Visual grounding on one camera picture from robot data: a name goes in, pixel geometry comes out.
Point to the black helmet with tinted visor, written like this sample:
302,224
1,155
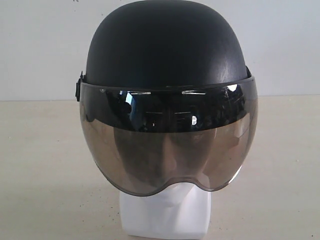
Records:
167,98

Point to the white mannequin head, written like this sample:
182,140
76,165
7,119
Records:
181,211

